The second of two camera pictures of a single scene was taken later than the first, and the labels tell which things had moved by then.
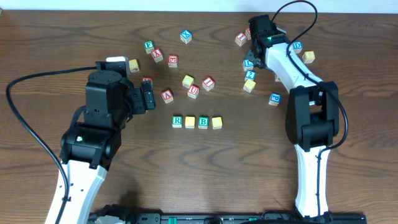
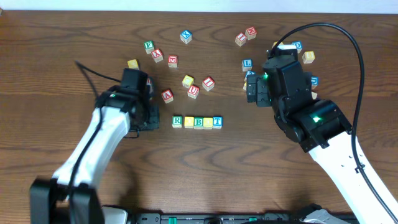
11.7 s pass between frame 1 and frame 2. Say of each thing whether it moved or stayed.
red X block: stayed
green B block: moved
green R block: stayed
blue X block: stayed
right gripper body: moved
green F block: stayed
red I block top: stayed
